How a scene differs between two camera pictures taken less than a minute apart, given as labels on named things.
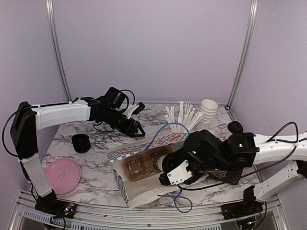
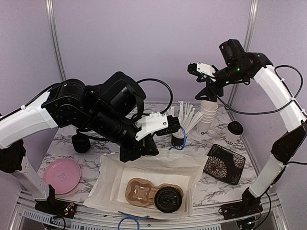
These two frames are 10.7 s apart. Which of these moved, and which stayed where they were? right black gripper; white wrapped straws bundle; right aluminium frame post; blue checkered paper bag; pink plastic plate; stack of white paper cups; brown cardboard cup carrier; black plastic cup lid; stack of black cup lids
Moved: right black gripper; brown cardboard cup carrier; blue checkered paper bag
Stayed: black plastic cup lid; pink plastic plate; white wrapped straws bundle; stack of white paper cups; right aluminium frame post; stack of black cup lids
